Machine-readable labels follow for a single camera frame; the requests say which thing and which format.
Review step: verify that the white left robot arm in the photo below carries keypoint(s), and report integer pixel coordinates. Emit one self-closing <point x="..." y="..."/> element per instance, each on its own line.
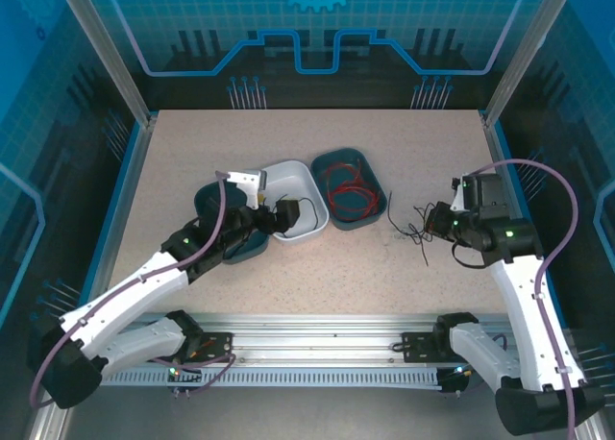
<point x="120" y="296"/>

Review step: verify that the teal plastic bin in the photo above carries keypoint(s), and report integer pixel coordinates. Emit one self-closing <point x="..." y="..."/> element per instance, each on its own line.
<point x="346" y="159"/>
<point x="250" y="248"/>

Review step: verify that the white plastic bin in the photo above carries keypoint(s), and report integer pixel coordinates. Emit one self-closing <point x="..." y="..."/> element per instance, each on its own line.
<point x="288" y="176"/>

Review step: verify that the aluminium side rail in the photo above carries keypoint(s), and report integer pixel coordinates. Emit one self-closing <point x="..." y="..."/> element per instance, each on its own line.
<point x="120" y="219"/>
<point x="496" y="142"/>

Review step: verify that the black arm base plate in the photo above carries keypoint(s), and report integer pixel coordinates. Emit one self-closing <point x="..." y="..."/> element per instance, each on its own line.
<point x="218" y="341"/>
<point x="415" y="346"/>

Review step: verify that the aluminium frame rail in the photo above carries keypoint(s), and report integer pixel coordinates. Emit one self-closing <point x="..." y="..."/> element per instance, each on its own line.
<point x="312" y="334"/>

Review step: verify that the aluminium frame post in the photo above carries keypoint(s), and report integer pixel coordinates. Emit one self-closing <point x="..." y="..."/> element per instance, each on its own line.
<point x="113" y="51"/>
<point x="521" y="51"/>

